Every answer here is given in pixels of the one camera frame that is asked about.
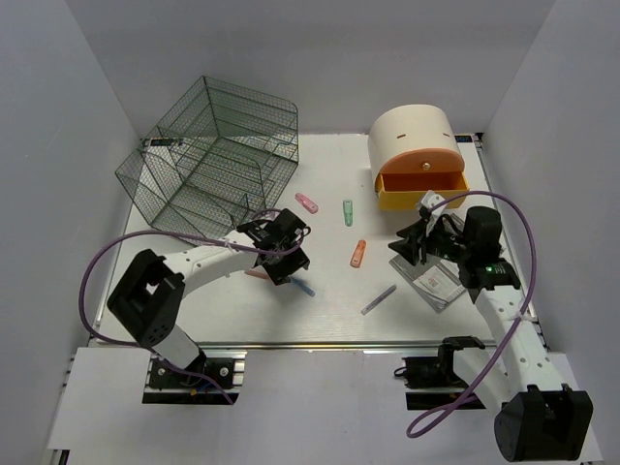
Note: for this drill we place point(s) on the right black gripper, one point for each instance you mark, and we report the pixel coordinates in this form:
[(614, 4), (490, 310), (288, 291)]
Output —
[(417, 237)]

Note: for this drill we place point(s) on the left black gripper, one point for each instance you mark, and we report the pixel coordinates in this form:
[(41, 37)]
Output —
[(278, 276)]

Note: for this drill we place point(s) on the blue pen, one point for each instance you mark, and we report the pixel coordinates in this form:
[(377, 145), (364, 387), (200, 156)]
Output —
[(302, 285)]

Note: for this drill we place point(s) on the pink pen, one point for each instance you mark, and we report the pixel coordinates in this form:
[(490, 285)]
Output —
[(256, 274)]

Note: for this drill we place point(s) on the pink correction tape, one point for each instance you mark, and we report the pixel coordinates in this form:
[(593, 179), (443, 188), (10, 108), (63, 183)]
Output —
[(307, 204)]

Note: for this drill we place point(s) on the yellow drawer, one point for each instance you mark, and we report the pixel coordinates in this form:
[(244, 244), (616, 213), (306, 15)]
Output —
[(397, 192)]

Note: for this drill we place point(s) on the orange top drawer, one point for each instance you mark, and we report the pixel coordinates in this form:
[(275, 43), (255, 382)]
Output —
[(433, 160)]

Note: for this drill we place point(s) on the purple pen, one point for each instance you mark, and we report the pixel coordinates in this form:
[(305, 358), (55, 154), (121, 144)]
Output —
[(378, 300)]

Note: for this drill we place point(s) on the cream round drawer box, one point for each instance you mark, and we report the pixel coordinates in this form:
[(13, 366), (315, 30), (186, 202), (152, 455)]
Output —
[(408, 128)]

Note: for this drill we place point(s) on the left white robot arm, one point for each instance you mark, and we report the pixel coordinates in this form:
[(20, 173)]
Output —
[(147, 298)]

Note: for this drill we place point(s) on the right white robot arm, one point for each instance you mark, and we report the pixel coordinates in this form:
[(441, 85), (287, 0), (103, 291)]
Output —
[(537, 415)]

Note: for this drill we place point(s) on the grey setup guide booklet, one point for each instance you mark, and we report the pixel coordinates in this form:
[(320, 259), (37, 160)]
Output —
[(435, 281)]

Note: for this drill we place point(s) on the orange correction tape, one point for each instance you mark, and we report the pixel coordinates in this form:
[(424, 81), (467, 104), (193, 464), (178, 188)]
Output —
[(358, 254)]

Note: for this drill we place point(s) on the green correction tape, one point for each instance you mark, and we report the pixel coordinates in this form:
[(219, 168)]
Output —
[(348, 212)]

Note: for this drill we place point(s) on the green wire mesh organizer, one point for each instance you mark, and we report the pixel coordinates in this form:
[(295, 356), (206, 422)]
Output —
[(221, 154)]

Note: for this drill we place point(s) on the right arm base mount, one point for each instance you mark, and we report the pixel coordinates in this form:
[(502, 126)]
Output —
[(430, 380)]

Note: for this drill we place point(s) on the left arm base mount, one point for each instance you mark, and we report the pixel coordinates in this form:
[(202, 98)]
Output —
[(214, 380)]

